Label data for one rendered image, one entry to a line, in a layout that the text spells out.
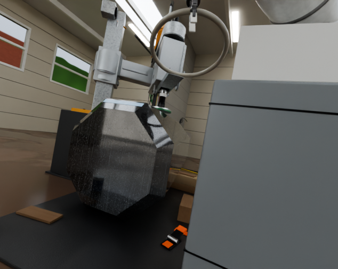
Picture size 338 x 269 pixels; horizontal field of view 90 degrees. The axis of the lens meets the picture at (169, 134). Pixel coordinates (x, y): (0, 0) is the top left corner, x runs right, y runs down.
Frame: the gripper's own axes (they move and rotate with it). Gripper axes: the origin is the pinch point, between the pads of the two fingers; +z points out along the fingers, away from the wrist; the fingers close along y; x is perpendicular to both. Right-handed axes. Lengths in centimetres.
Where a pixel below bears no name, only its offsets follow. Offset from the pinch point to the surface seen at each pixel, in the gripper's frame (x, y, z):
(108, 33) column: 90, 89, -104
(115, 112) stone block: 45, 46, 26
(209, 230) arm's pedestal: -3, -12, 86
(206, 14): -6.9, 0.4, -7.7
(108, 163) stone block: 47, 59, 58
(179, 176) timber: -9, 159, 48
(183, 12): 5.0, 0.1, -7.7
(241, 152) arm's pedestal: -8, -20, 71
